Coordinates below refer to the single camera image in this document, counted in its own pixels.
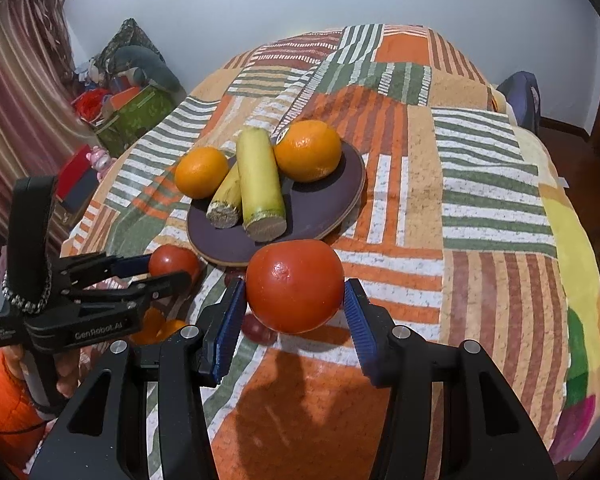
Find small mandarin orange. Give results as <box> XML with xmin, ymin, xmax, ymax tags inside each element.
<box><xmin>129</xmin><ymin>307</ymin><xmax>166</xmax><ymax>346</ymax></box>
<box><xmin>155</xmin><ymin>318</ymin><xmax>187</xmax><ymax>342</ymax></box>

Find slim yellow corn cob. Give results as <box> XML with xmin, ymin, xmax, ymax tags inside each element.
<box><xmin>206</xmin><ymin>162</ymin><xmax>242</xmax><ymax>230</ymax></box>

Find patchwork striped bedspread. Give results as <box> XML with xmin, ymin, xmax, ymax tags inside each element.
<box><xmin>61</xmin><ymin>24</ymin><xmax>600</xmax><ymax>479</ymax></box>

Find blue backpack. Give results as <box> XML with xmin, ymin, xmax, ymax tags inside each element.
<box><xmin>496</xmin><ymin>70</ymin><xmax>541</xmax><ymax>134</ymax></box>

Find large orange with sticker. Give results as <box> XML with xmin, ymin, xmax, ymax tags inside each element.
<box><xmin>274</xmin><ymin>119</ymin><xmax>342</xmax><ymax>183</ymax></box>

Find striped red curtain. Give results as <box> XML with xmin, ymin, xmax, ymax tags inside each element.
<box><xmin>0</xmin><ymin>0</ymin><xmax>95</xmax><ymax>235</ymax></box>

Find dark red grape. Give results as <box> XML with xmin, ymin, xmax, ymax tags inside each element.
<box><xmin>224</xmin><ymin>269</ymin><xmax>245</xmax><ymax>287</ymax></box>
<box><xmin>242</xmin><ymin>313</ymin><xmax>277</xmax><ymax>346</ymax></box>

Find left hand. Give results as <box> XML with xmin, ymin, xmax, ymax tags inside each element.
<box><xmin>1</xmin><ymin>344</ymin><xmax>81</xmax><ymax>399</ymax></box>

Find pink toy figure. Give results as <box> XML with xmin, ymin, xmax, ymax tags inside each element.
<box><xmin>86</xmin><ymin>145</ymin><xmax>116</xmax><ymax>182</ymax></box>

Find dark purple round plate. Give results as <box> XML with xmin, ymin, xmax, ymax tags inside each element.
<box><xmin>186</xmin><ymin>142</ymin><xmax>366</xmax><ymax>266</ymax></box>

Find green cardboard box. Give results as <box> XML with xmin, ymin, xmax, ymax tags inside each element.
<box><xmin>96</xmin><ymin>86</ymin><xmax>175</xmax><ymax>157</ymax></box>

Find red box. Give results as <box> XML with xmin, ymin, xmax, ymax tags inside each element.
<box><xmin>56</xmin><ymin>144</ymin><xmax>98</xmax><ymax>214</ymax></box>

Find small red tomato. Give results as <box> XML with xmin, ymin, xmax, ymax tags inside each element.
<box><xmin>148</xmin><ymin>244</ymin><xmax>202</xmax><ymax>283</ymax></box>

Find thick yellow corn cob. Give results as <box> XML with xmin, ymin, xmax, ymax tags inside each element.
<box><xmin>236</xmin><ymin>127</ymin><xmax>287</xmax><ymax>243</ymax></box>

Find large red tomato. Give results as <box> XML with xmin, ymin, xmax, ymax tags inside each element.
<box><xmin>246</xmin><ymin>240</ymin><xmax>344</xmax><ymax>335</ymax></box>

